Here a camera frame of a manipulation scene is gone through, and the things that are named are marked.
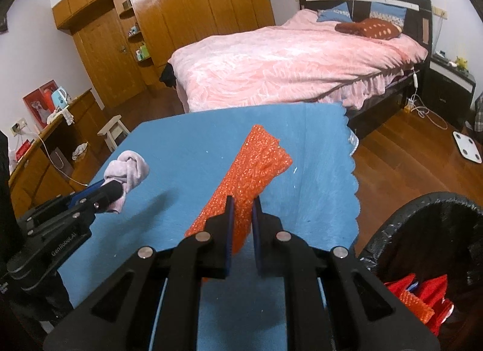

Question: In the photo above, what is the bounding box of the pink quilt bed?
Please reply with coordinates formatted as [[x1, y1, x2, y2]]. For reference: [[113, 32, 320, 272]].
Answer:
[[168, 9, 428, 112]]

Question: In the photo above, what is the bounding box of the red poster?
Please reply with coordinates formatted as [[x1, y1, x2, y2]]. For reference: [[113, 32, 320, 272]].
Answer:
[[23, 80, 58, 130]]

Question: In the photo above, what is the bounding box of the right blue pillow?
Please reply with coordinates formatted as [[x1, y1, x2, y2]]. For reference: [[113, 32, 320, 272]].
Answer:
[[369, 2, 407, 28]]

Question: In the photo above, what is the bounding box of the wooden side cabinet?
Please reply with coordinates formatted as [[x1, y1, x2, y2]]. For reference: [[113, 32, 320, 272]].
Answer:
[[9, 91, 110, 218]]

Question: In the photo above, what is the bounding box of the red cloth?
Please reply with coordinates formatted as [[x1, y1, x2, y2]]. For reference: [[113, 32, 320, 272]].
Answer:
[[385, 273, 454, 336]]

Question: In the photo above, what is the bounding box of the black white nightstand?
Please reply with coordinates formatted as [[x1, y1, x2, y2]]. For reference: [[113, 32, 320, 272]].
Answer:
[[421, 54, 476, 131]]

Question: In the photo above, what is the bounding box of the white charger cable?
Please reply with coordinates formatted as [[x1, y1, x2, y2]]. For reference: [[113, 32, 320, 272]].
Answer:
[[403, 69, 449, 131]]

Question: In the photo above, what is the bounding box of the left blue pillow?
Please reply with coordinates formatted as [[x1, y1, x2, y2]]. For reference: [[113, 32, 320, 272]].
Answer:
[[317, 2, 353, 23]]

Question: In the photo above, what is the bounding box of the grey sock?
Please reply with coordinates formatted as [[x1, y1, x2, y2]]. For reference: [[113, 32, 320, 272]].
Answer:
[[103, 150, 150, 214]]

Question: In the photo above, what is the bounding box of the blue table cloth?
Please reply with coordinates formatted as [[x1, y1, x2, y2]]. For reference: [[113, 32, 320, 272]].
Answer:
[[60, 102, 360, 350]]

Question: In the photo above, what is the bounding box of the blue pillow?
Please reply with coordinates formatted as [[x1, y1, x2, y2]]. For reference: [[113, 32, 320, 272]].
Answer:
[[369, 2, 407, 28], [317, 2, 353, 23]]

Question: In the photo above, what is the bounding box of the black bed headboard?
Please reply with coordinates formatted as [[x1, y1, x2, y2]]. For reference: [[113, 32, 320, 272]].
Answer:
[[299, 0, 433, 53]]

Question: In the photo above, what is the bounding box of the black lined trash bin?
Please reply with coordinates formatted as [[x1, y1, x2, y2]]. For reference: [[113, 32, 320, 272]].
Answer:
[[359, 192, 482, 350]]

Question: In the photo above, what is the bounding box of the wooden wardrobe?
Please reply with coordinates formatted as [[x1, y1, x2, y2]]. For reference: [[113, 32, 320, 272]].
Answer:
[[53, 0, 274, 110]]

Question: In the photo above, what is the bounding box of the blue electric kettle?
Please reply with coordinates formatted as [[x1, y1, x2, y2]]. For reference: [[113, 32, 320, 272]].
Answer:
[[51, 87, 71, 110]]

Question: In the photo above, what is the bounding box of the yellow plush toy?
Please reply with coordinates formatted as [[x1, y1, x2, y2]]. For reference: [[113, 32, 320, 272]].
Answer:
[[454, 56, 468, 71]]

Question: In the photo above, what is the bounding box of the brown dotted pillow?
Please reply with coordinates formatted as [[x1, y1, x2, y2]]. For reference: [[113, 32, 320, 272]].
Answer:
[[335, 18, 402, 40]]

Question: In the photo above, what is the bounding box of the orange bubble wrap sheet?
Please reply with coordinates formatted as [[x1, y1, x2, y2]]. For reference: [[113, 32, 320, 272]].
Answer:
[[399, 290, 435, 324]]

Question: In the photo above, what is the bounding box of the small wooden stool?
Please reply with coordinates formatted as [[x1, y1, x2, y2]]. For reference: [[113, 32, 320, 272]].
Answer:
[[98, 114, 130, 152]]

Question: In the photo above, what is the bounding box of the white bathroom scale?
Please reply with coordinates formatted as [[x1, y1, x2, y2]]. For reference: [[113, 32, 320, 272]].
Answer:
[[453, 131, 482, 164]]

